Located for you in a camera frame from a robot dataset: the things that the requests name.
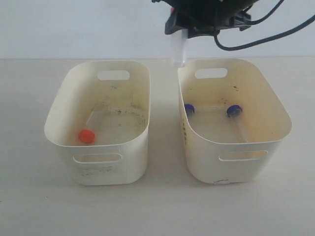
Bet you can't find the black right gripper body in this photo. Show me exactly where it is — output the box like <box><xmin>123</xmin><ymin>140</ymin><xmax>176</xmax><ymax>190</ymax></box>
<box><xmin>164</xmin><ymin>0</ymin><xmax>252</xmax><ymax>37</ymax></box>

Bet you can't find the orange-capped tube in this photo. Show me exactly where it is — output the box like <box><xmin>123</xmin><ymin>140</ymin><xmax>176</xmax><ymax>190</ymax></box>
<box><xmin>78</xmin><ymin>108</ymin><xmax>106</xmax><ymax>145</ymax></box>
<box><xmin>170</xmin><ymin>29</ymin><xmax>188</xmax><ymax>68</ymax></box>

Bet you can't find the blue-capped tube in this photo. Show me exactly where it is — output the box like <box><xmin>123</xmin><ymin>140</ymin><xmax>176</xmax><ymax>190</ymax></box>
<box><xmin>226</xmin><ymin>105</ymin><xmax>249</xmax><ymax>143</ymax></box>
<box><xmin>184</xmin><ymin>104</ymin><xmax>195</xmax><ymax>116</ymax></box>

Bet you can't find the cream plastic bin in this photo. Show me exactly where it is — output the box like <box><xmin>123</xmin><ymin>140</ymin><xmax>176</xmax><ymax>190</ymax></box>
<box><xmin>178</xmin><ymin>59</ymin><xmax>292</xmax><ymax>184</ymax></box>
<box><xmin>44</xmin><ymin>60</ymin><xmax>151</xmax><ymax>185</ymax></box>

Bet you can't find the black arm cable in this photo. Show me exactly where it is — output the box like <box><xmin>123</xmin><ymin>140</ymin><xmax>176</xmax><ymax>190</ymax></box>
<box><xmin>213</xmin><ymin>0</ymin><xmax>315</xmax><ymax>51</ymax></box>

